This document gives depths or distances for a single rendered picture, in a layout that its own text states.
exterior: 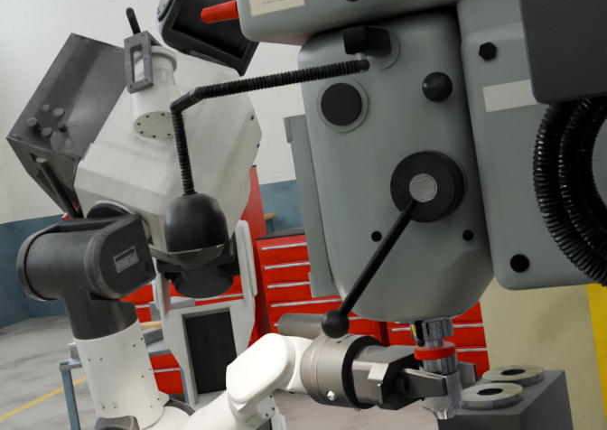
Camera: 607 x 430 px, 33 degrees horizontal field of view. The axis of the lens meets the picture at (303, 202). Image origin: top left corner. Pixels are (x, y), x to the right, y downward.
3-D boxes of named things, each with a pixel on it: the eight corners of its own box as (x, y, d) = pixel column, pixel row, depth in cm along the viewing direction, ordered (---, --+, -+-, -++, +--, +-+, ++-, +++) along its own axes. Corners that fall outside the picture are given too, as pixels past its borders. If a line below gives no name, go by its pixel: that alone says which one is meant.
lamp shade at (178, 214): (163, 250, 118) (154, 198, 117) (223, 239, 120) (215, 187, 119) (172, 254, 111) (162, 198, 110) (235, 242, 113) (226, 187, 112)
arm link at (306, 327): (311, 399, 120) (247, 392, 128) (369, 414, 127) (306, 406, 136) (327, 306, 123) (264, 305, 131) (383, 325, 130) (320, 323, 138)
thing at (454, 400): (442, 414, 111) (434, 361, 110) (414, 408, 115) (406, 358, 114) (472, 403, 113) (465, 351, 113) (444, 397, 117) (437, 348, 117)
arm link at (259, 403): (288, 366, 123) (218, 421, 129) (338, 379, 129) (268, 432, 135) (275, 322, 127) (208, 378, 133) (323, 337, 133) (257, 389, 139)
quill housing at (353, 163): (322, 338, 107) (274, 38, 105) (378, 300, 126) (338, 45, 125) (500, 322, 100) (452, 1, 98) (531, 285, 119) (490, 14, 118)
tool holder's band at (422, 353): (434, 361, 110) (432, 352, 110) (406, 358, 114) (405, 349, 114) (465, 351, 113) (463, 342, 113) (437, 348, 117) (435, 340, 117)
